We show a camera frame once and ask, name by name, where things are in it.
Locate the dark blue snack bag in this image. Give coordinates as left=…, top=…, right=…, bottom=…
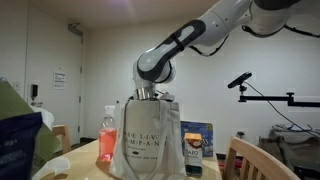
left=0, top=113, right=42, bottom=180

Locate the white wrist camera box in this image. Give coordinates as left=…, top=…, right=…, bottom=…
left=160, top=94, right=175, bottom=102

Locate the orange white Tazo tea carton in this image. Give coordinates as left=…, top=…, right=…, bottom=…
left=184, top=133, right=202, bottom=176

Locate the white paper wall notice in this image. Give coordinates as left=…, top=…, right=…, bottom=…
left=53, top=72, right=66, bottom=90

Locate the wooden dining chair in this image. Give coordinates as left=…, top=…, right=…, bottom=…
left=222, top=137, right=300, bottom=180
left=52, top=125, right=71, bottom=154

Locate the white canvas tote bag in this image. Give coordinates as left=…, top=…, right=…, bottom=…
left=109, top=100, right=186, bottom=180

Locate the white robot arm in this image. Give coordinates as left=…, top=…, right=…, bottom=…
left=133, top=0, right=301, bottom=100

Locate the black camera on boom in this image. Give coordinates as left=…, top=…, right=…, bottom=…
left=227, top=72, right=252, bottom=89

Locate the white entry door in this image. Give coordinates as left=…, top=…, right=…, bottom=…
left=27, top=5, right=83, bottom=144

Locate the pink liquid spray bottle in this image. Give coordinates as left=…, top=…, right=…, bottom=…
left=99, top=105, right=117, bottom=162

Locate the blue white cocoa box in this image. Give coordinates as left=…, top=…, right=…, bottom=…
left=181, top=121, right=213, bottom=157

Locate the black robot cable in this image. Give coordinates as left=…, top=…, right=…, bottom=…
left=188, top=23, right=320, bottom=58

